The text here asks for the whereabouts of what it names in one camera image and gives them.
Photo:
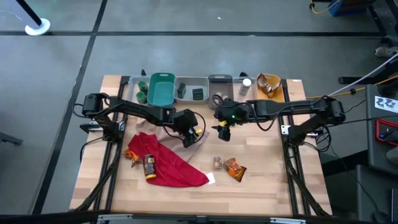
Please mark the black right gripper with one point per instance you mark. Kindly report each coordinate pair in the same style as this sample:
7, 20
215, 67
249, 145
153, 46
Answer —
230, 115

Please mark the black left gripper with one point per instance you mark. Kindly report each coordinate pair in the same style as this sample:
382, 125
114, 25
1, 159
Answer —
186, 121

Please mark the small glass spice jar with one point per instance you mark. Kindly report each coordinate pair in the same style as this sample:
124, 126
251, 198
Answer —
217, 163
219, 94
225, 97

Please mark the orange spice packet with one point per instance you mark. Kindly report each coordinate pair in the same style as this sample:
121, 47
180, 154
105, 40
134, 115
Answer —
235, 169
132, 156

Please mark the beige cloth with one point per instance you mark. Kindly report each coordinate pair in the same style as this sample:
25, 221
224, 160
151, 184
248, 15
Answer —
149, 126

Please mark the dark jar with yellow lid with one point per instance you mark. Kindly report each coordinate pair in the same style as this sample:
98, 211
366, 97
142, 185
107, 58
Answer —
150, 166

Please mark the green-capped spice jar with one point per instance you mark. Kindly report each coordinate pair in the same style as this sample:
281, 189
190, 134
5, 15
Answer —
143, 86
141, 97

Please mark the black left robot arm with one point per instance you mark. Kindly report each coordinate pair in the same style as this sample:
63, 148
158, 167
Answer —
133, 109

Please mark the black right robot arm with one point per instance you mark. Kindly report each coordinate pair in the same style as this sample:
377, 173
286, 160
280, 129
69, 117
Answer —
295, 107

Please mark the red cloth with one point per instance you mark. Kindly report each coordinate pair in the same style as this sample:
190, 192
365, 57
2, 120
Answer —
168, 168

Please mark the clear plastic bin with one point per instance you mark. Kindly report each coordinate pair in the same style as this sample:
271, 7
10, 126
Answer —
237, 93
132, 90

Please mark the white card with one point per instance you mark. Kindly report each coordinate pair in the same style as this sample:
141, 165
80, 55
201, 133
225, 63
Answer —
211, 179

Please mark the smoky grey plastic bin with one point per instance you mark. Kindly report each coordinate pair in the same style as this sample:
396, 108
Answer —
220, 82

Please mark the white plastic bin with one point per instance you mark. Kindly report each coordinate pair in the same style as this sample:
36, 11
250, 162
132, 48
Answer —
190, 84

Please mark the teal plastic bin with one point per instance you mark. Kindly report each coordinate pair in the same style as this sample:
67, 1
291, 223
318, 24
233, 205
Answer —
161, 91

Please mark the black table clamp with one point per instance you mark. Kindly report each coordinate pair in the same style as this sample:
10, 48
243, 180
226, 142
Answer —
143, 73
243, 74

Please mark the yellow plastic bin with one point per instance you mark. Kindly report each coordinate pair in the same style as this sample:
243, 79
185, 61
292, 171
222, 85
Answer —
278, 81

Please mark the white tape piece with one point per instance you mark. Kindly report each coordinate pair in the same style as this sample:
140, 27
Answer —
297, 80

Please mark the black side cabinet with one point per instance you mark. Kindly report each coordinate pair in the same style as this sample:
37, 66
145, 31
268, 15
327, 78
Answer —
373, 149

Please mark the red box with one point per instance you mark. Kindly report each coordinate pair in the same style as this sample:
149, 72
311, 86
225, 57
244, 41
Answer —
381, 130

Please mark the white marker tag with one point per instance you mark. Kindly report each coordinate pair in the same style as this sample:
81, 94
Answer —
385, 104

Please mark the blue box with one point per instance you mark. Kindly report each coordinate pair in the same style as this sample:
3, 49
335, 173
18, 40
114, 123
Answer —
345, 8

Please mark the person's shoe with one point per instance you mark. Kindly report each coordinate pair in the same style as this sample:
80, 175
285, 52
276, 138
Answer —
387, 52

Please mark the grey furniture foot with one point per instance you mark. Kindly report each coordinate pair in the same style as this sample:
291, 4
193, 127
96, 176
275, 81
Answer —
9, 139

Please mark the black pole with white base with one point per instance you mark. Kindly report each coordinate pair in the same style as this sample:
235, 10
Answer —
37, 27

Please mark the black desk frame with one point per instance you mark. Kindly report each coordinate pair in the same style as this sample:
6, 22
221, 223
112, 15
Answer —
385, 21

